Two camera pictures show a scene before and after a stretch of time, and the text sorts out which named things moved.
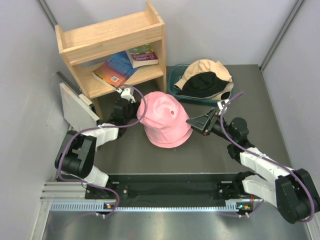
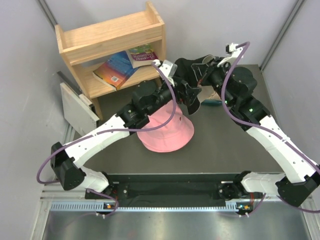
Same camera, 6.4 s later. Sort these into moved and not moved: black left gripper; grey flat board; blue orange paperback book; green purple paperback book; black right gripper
Moved: black right gripper; black left gripper
Not moved: green purple paperback book; blue orange paperback book; grey flat board
